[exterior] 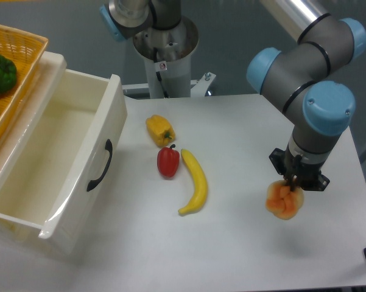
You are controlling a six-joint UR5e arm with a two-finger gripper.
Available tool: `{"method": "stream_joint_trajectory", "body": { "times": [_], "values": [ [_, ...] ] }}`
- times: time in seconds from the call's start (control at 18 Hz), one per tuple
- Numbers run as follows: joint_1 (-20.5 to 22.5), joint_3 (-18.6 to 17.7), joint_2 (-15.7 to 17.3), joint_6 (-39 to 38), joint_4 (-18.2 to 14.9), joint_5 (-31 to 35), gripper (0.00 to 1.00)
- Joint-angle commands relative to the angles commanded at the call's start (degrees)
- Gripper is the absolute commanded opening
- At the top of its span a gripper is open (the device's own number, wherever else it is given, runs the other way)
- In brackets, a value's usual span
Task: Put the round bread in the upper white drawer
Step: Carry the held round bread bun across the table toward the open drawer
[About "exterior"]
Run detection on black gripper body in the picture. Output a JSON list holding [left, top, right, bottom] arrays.
[[269, 148, 330, 192]]

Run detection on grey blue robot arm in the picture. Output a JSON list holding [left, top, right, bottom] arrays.
[[99, 1, 366, 191]]

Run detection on white open drawer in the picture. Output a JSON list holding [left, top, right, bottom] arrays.
[[0, 70, 127, 254]]

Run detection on white drawer cabinet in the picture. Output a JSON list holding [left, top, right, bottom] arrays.
[[0, 52, 66, 190]]

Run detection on yellow banana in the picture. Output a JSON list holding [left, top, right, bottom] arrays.
[[178, 149, 208, 216]]

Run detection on red bell pepper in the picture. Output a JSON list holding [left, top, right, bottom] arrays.
[[157, 144, 180, 178]]

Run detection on yellow bell pepper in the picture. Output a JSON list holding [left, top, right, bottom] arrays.
[[146, 114, 175, 147]]

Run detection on yellow woven basket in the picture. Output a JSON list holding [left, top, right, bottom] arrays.
[[0, 24, 49, 142]]

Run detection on green bell pepper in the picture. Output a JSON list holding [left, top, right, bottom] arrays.
[[0, 55, 17, 94]]

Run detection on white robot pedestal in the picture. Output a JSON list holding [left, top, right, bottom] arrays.
[[133, 16, 199, 99]]

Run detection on black drawer handle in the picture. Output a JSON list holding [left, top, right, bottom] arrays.
[[86, 139, 114, 192]]

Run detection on black cable on pedestal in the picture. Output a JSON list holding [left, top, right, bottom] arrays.
[[153, 47, 169, 99]]

